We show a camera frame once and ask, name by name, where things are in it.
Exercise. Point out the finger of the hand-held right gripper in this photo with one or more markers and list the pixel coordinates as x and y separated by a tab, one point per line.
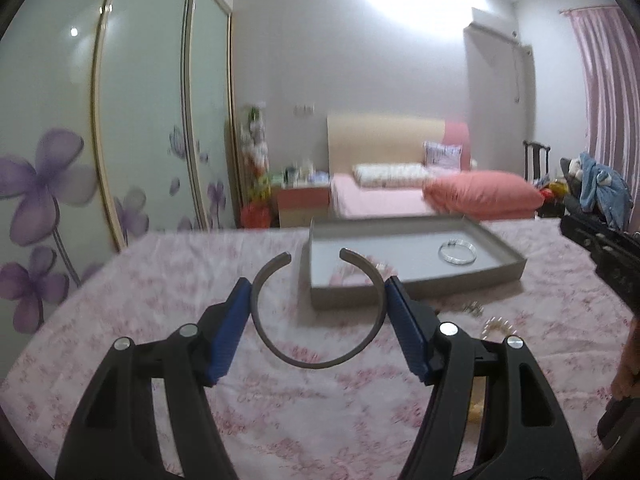
607	255

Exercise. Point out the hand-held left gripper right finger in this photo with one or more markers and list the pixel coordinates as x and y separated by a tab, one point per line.
405	327

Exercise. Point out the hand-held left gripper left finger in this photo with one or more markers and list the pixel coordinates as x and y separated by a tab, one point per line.
232	327

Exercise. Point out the grey shallow tray box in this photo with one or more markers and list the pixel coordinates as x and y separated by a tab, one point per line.
400	255

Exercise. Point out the grey cuff bangle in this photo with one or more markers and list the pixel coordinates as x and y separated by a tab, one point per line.
311	364

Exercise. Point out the small silver jewelry piece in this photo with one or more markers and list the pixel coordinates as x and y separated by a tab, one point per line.
472	308

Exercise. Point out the person's right hand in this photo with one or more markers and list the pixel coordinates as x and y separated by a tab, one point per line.
629	360

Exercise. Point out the blue plush garment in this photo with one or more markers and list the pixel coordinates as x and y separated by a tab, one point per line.
602	190

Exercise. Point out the thin silver bangle set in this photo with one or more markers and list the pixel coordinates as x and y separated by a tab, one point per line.
440	252

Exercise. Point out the colourful toy pile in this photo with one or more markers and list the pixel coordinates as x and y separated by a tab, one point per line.
554	191

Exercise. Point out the red trash bin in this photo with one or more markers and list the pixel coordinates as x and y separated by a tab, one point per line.
256	216

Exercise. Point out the pink floral tablecloth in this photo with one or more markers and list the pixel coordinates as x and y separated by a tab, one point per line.
310	420

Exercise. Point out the dark wooden chair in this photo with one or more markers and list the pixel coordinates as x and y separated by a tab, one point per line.
535	157

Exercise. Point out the pink bed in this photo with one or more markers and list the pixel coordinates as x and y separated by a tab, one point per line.
380	202

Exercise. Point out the folded pink quilt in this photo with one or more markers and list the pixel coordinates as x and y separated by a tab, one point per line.
480	195

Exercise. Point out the pink and beige nightstand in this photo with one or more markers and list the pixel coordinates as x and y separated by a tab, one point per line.
302	205

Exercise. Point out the white patterned pillow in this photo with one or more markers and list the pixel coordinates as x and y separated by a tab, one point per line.
390	174

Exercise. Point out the pink curtain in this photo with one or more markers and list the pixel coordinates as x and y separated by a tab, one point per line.
607	85

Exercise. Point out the clear tube of plush toys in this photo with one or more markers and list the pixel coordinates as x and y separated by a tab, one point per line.
257	155

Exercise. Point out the lilac patterned pillow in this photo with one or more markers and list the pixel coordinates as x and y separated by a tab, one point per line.
442	155

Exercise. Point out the beige and pink headboard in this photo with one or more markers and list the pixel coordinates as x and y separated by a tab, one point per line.
380	142

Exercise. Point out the sliding wardrobe with purple flowers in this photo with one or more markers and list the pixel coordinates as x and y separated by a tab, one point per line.
125	135

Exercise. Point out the white air conditioner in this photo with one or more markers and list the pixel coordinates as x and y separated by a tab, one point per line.
495	20

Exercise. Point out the white wall switch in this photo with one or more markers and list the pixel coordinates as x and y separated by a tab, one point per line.
304	109

